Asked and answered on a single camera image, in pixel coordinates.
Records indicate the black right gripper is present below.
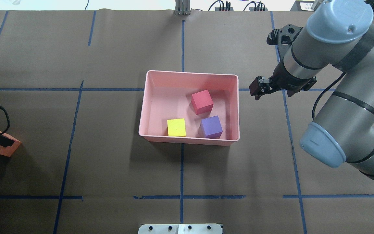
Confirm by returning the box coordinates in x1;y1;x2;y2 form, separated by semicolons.
249;61;317;100

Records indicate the orange foam block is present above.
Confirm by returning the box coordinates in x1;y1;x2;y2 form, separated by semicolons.
0;133;22;157

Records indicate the red foam block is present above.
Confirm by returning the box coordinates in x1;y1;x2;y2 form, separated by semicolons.
191;89;214;115

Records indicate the purple foam block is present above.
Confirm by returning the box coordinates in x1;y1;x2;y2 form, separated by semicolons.
199;115;223;139

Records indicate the yellow foam block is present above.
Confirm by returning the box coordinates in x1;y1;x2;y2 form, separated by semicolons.
167;118;186;137

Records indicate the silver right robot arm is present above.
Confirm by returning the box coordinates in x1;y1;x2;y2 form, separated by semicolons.
249;0;374;180

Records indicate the pink plastic bin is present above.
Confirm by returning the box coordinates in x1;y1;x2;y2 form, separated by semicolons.
138;71;240;146

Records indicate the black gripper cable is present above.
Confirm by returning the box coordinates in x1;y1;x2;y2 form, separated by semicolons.
312;71;346;120

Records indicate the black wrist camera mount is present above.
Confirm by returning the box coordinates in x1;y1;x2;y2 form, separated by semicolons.
266;24;304;46

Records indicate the aluminium frame post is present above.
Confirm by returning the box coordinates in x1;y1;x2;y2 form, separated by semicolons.
174;0;191;15

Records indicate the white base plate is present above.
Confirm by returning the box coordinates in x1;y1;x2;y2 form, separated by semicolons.
138;223;224;234

